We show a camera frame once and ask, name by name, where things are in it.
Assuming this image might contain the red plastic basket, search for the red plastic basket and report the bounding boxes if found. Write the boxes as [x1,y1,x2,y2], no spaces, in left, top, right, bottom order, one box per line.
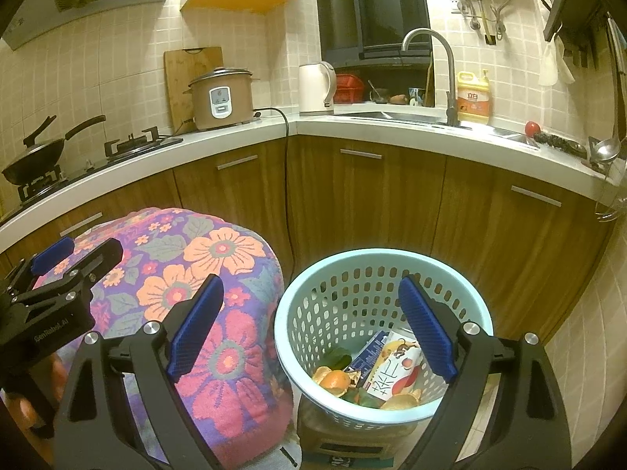
[338,73,366,104]

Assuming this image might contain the black glass gas stove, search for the black glass gas stove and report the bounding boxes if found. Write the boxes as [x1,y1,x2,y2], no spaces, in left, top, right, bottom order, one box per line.
[0,127,184,221]

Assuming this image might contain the black wall rack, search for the black wall rack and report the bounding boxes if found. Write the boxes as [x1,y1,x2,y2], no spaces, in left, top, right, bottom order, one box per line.
[543,0,608,67]

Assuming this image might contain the green leaf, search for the green leaf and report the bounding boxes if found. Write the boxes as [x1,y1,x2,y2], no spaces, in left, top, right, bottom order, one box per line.
[323,347,352,370]
[343,387,381,408]

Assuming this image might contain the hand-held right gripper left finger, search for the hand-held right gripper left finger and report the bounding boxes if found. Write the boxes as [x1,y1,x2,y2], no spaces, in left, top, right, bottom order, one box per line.
[51,274,225,470]

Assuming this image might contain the black wok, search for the black wok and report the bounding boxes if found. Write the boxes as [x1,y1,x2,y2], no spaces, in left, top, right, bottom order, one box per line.
[2,115,107,185]

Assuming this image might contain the white electric kettle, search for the white electric kettle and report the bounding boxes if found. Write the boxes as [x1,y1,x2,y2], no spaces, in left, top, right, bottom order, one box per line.
[298,61,338,117]

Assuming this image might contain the metal water heater hoses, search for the metal water heater hoses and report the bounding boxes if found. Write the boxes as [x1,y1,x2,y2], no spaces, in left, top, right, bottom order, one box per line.
[448,0,515,45]

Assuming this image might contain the steel ladle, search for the steel ladle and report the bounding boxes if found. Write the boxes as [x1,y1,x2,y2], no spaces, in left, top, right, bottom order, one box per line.
[588,59,627,165]

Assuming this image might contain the yellow dish soap bottle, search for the yellow dish soap bottle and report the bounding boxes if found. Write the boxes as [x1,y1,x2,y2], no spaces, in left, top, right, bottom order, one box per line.
[457,69,491,125]

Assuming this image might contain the yellow red snack wrapper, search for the yellow red snack wrapper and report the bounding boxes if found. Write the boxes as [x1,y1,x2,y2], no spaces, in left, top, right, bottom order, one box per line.
[382,338,423,368]

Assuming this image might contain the brown rice cooker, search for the brown rice cooker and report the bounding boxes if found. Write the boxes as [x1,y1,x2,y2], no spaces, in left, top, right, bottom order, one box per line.
[183,69,260,132]

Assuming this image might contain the white milk carton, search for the white milk carton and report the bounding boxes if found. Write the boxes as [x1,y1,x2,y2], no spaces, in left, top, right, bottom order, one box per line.
[343,330,417,402]

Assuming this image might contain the wooden cutting board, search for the wooden cutting board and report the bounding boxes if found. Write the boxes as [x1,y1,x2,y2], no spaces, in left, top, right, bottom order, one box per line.
[164,46,224,135]

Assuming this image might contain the dark window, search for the dark window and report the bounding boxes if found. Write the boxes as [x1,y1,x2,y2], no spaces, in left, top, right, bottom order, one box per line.
[313,0,434,67]

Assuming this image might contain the wooden lower cabinets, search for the wooden lower cabinets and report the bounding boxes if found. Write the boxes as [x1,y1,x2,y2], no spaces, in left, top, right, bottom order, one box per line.
[0,137,613,353]

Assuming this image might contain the steel faucet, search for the steel faucet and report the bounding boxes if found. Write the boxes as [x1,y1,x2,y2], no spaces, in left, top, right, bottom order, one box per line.
[402,28,461,127]

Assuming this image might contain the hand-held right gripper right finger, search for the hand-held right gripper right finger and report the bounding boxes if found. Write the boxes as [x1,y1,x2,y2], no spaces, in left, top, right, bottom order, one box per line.
[398,275,574,470]

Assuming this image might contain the floral cloth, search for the floral cloth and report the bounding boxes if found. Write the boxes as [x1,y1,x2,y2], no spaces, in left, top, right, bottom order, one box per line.
[29,207,297,461]

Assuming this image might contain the white countertop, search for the white countertop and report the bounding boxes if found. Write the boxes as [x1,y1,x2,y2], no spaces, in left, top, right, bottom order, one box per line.
[0,108,613,250]

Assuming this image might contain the white hanging cloth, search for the white hanging cloth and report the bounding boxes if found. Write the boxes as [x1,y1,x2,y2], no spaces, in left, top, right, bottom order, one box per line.
[540,39,575,87]

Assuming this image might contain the light blue plastic basket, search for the light blue plastic basket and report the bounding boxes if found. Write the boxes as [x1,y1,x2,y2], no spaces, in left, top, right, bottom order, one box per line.
[273,248,495,427]

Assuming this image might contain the black power cord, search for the black power cord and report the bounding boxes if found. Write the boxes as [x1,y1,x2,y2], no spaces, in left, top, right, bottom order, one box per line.
[252,107,303,275]

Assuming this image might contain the steel sink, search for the steel sink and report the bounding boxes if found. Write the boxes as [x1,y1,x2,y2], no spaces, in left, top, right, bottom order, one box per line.
[333,110,540,150]

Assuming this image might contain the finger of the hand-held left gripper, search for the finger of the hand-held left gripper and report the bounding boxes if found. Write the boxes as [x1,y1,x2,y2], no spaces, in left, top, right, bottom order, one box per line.
[5,236,75,299]
[10,237,124,314]

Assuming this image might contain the black burner grate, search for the black burner grate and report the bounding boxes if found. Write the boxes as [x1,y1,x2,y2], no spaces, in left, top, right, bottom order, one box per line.
[17,166,67,202]
[103,127,160,160]

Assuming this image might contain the person's left hand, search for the person's left hand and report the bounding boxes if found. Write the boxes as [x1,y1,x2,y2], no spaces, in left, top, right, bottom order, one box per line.
[11,352,70,428]

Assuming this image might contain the large orange peel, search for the large orange peel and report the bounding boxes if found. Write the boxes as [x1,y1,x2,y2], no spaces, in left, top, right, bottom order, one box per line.
[312,366,361,397]

